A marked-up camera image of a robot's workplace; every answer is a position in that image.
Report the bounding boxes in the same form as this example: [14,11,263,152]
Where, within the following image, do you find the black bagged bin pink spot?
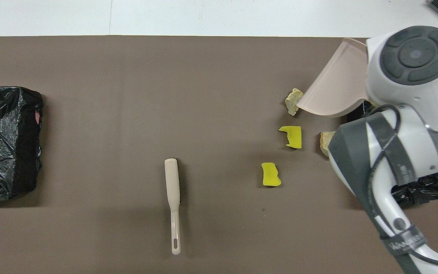
[0,86,44,201]

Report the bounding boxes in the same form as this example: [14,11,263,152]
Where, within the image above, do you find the notched yellow sponge piece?
[279,126,303,149]

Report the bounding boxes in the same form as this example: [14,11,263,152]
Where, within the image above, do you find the small yellow sponge piece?
[261,162,282,188]

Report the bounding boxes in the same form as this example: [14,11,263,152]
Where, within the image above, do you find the brown table mat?
[0,35,438,274]

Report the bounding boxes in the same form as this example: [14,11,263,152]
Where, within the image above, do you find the beige plastic dustpan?
[298,37,370,118]

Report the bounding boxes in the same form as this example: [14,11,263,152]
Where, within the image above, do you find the pale yellow bread chunk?
[284,88,304,116]

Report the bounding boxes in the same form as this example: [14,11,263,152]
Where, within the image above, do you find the beige crusty bread chunk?
[320,131,336,157]

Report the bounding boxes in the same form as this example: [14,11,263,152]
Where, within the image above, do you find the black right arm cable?
[367,105,438,269]

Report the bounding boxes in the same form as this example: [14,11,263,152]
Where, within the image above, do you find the beige hand brush black bristles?
[164,158,182,255]

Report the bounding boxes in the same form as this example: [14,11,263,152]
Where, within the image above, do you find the black bag lined bin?
[346,101,438,209]

